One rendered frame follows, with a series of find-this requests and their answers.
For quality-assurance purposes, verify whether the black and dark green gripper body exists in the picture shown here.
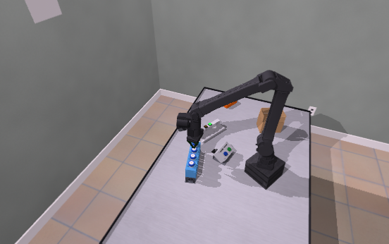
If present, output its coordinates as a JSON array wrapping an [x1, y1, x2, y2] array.
[[187, 127, 204, 142]]

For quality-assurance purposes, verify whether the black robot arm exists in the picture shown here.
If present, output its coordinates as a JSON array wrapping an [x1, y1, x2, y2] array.
[[176, 70, 293, 171]]

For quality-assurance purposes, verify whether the blue tube rack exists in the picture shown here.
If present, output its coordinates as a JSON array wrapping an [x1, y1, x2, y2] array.
[[185, 142, 201, 178]]

